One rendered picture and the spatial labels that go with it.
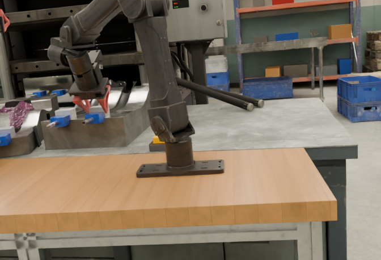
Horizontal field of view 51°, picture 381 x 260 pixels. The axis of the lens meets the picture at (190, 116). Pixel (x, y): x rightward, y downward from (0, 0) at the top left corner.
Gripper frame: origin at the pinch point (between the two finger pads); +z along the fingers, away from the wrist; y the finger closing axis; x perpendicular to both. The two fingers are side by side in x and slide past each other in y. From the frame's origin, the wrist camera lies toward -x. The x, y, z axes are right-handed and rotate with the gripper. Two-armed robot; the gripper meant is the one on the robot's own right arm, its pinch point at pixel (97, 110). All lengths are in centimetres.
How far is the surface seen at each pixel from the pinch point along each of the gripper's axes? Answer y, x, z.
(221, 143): -36.2, 7.4, 8.1
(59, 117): 10.3, 3.9, -1.3
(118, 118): -6.8, 2.7, 1.2
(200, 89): -24, -45, 28
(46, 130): 16.3, 3.8, 3.8
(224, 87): 10, -473, 335
